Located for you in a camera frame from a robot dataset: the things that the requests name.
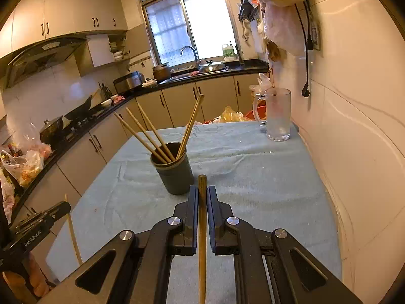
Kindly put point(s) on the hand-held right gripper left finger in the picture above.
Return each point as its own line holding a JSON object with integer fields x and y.
{"x": 194, "y": 215}

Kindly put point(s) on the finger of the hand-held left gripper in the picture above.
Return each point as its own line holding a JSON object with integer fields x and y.
{"x": 47, "y": 213}

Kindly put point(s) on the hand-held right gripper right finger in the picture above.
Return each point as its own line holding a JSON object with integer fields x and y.
{"x": 211, "y": 215}

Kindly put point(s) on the tan wooden chopstick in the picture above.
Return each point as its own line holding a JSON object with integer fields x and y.
{"x": 152, "y": 125}
{"x": 73, "y": 234}
{"x": 202, "y": 259}
{"x": 199, "y": 107}
{"x": 195, "y": 107}
{"x": 139, "y": 137}
{"x": 144, "y": 129}

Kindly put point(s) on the dark cylindrical utensil holder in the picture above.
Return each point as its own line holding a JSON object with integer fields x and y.
{"x": 175, "y": 177}

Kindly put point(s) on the person's left hand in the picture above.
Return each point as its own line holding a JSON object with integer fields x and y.
{"x": 38, "y": 275}

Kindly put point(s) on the plastic bag of fruit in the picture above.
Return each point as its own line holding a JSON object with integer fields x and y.
{"x": 25, "y": 167}

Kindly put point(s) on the blue-grey table cloth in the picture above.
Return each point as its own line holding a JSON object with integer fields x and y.
{"x": 253, "y": 180}

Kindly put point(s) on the black kitchen countertop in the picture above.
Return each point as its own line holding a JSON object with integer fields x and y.
{"x": 60, "y": 152}

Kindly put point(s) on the lidded dark frying pan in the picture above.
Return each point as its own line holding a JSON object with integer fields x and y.
{"x": 52, "y": 129}

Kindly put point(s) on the gas stove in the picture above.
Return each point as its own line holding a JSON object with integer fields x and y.
{"x": 79, "y": 124}

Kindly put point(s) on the yellowish plastic bag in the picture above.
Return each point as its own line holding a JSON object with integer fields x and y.
{"x": 231, "y": 114}

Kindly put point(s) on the black wok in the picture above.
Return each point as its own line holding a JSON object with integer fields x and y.
{"x": 80, "y": 109}

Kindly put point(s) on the red plastic basin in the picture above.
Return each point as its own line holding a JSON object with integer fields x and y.
{"x": 258, "y": 112}

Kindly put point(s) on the beige lower kitchen cabinets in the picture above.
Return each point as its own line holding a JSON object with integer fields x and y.
{"x": 177, "y": 101}

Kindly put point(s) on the beige kitchen cabinets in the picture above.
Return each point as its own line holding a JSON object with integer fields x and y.
{"x": 177, "y": 101}
{"x": 72, "y": 9}

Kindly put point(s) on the clear glass mug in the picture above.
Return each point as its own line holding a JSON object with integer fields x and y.
{"x": 278, "y": 117}

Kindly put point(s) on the small white bowl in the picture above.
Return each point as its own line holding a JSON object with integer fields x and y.
{"x": 106, "y": 102}

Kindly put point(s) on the pink sliced meat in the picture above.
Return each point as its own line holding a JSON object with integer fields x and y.
{"x": 119, "y": 99}

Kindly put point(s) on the white plastic bag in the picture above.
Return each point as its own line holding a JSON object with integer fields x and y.
{"x": 261, "y": 82}

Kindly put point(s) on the brown cooking pot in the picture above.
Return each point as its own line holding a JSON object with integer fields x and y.
{"x": 161, "y": 72}

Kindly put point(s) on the metal wok lid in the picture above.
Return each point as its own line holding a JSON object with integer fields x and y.
{"x": 212, "y": 67}

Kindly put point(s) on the silver rice cooker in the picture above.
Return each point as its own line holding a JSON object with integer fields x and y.
{"x": 129, "y": 82}

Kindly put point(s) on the black range hood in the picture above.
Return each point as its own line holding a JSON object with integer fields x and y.
{"x": 41, "y": 53}

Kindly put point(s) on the green detergent bottle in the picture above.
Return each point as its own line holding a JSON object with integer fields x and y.
{"x": 228, "y": 53}

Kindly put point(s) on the chrome sink faucet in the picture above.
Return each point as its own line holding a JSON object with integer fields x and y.
{"x": 189, "y": 47}

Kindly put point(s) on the kitchen window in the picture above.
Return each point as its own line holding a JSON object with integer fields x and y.
{"x": 202, "y": 22}

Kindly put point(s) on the hanging plastic bags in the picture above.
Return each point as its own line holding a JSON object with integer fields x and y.
{"x": 278, "y": 22}

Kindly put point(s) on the beige upper kitchen cabinets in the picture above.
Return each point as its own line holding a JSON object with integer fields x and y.
{"x": 72, "y": 9}

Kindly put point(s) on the wall shelf with dishes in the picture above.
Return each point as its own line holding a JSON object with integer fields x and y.
{"x": 118, "y": 52}

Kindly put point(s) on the wall power socket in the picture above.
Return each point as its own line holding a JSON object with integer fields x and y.
{"x": 315, "y": 34}

